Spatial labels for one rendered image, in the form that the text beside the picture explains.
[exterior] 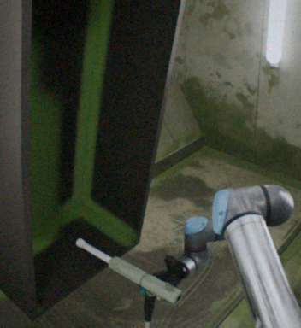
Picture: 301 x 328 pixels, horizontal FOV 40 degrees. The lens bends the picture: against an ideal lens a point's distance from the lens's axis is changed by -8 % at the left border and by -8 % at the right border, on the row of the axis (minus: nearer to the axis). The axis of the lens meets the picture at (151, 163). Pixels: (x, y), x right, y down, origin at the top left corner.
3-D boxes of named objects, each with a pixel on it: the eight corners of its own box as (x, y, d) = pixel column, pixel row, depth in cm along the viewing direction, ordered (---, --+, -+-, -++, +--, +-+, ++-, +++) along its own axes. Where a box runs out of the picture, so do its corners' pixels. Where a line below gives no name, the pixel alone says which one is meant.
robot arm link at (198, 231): (209, 213, 175) (209, 239, 179) (181, 216, 173) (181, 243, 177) (215, 223, 166) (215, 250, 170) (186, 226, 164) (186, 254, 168)
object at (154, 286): (177, 330, 153) (184, 287, 144) (169, 337, 150) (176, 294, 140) (84, 275, 179) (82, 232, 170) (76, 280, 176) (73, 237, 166)
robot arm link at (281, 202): (304, 176, 115) (236, 214, 180) (264, 180, 113) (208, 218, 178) (311, 217, 112) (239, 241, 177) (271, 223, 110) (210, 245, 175)
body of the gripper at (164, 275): (168, 298, 157) (185, 284, 167) (170, 282, 154) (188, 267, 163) (151, 289, 161) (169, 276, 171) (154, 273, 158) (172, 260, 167)
